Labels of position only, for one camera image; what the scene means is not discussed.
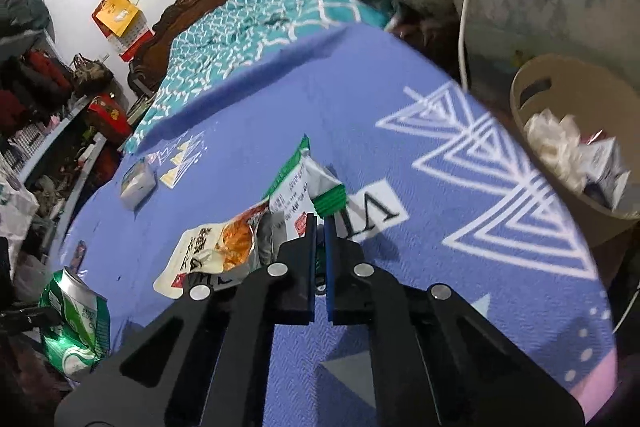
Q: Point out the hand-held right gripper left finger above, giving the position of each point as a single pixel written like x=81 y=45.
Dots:
x=311 y=267

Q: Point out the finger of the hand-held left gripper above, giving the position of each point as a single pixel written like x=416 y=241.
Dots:
x=30 y=314

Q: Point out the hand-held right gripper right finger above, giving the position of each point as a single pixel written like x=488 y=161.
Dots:
x=330 y=267

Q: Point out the crushed green can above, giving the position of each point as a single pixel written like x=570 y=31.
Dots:
x=75 y=317

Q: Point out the green white snack packet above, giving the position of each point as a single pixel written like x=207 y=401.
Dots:
x=300 y=187

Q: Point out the beige round bin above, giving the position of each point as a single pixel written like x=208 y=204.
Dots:
x=565 y=217

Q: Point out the white purple carton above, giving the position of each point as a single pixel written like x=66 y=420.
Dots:
x=605 y=162

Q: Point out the small dark wrapper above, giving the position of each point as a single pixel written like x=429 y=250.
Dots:
x=77 y=257

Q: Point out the white orange snack packet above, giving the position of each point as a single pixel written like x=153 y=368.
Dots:
x=215 y=247

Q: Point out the white plastic bag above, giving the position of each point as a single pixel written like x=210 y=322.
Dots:
x=17 y=217

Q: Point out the purple printed mat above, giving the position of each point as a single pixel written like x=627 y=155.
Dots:
x=350 y=107

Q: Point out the small tissue pack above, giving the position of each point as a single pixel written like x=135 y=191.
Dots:
x=137 y=182

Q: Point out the grey metal shelf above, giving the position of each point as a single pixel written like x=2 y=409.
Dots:
x=52 y=142

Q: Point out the red printed box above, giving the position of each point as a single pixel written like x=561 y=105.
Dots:
x=107 y=114

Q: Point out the pile of red clothes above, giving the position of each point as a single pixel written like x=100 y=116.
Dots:
x=35 y=77

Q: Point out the teal patterned bedspread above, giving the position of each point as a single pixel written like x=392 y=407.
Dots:
x=225 y=37

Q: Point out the brown handbag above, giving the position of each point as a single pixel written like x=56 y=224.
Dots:
x=92 y=74

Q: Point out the pile of dark bags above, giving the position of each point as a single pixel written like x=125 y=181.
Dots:
x=25 y=7

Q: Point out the yellow red wall calendar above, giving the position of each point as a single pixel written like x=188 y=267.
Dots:
x=117 y=14

